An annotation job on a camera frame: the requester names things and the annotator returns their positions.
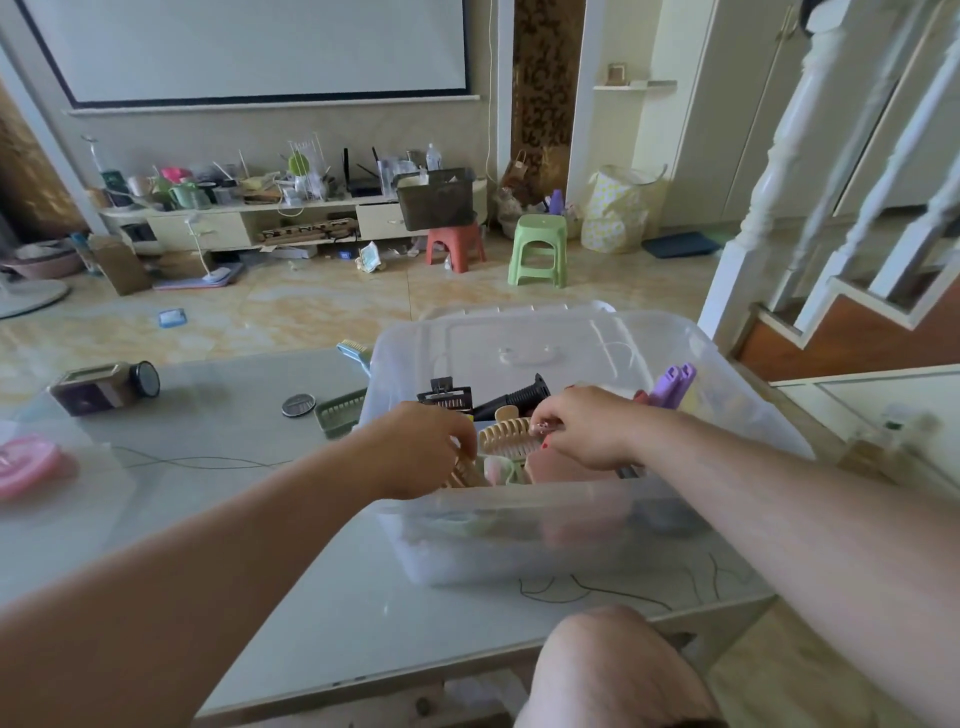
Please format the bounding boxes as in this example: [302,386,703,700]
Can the person's right hand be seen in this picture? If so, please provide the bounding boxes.
[528,385,655,474]

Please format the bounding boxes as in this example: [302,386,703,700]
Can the person's left hand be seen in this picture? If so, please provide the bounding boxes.
[358,401,481,502]

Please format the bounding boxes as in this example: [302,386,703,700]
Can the tan hair claw clip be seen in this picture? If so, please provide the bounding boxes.
[442,459,490,490]

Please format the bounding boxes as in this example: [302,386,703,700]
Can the person's left forearm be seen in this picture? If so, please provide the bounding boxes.
[0,421,385,728]

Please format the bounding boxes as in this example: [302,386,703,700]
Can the person's right forearm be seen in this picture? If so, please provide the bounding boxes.
[633,408,960,728]

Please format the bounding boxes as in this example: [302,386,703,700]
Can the beige toothed hair clip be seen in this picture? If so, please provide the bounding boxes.
[478,417,543,460]

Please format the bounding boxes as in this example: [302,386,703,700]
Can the black hair claw clip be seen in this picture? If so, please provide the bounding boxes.
[417,376,476,414]

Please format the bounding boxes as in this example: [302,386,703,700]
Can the clear plastic storage box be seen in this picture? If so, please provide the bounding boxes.
[365,309,817,590]

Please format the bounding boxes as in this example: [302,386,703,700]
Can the clear plastic box lid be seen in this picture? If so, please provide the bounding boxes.
[418,300,625,393]

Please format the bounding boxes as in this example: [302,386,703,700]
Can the green comb tray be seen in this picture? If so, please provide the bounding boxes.
[314,387,369,441]

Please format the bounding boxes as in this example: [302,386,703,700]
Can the purple hair clip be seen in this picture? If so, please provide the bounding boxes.
[648,363,699,411]

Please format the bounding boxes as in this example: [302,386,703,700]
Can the light blue comb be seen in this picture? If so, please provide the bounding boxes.
[335,339,375,378]

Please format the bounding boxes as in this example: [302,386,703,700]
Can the green plastic stool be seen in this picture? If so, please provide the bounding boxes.
[506,213,570,290]

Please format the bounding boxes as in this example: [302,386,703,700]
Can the red plastic stool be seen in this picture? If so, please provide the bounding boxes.
[424,222,488,275]

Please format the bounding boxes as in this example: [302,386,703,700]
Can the dark blue floor mat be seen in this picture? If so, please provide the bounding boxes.
[641,231,723,261]

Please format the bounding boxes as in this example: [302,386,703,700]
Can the yellow patterned laundry bag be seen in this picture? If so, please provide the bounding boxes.
[579,164,669,255]

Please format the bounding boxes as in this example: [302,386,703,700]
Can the person's knee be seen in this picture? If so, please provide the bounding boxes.
[516,606,726,728]

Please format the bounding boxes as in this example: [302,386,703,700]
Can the dark plastic storage bin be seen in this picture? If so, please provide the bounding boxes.
[395,167,479,233]

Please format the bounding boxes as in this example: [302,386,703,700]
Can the brown paper bag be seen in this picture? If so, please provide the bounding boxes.
[500,149,546,204]

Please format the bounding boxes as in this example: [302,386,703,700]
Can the black router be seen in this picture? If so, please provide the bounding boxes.
[342,146,384,199]

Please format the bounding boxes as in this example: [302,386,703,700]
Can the white desk lamp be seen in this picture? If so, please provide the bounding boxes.
[183,211,234,287]

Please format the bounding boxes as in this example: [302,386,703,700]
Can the brown wooden stairs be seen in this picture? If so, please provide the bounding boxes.
[730,262,960,384]

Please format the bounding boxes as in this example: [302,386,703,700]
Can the cream television cabinet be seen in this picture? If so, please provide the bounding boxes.
[97,191,490,254]

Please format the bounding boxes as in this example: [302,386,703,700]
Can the white stair railing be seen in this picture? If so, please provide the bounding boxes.
[696,0,960,348]

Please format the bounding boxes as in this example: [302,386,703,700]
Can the small beige box device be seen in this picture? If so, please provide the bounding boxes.
[47,362,133,419]

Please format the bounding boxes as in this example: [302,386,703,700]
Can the brown cardboard box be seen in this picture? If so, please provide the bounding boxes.
[89,234,156,297]

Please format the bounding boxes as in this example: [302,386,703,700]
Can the pink round dish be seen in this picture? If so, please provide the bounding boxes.
[0,435,63,502]

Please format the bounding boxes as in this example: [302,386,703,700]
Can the pink wash basin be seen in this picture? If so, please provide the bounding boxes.
[0,240,86,281]

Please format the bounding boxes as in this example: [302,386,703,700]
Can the grey fan base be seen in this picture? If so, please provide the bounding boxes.
[0,278,72,321]

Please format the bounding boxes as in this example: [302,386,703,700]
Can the white projector screen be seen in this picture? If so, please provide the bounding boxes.
[13,0,482,111]

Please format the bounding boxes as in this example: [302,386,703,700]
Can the black ribbed brush handle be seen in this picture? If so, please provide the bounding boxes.
[472,372,553,423]

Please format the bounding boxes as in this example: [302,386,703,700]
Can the thin black wire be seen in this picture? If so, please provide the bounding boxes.
[111,445,295,473]

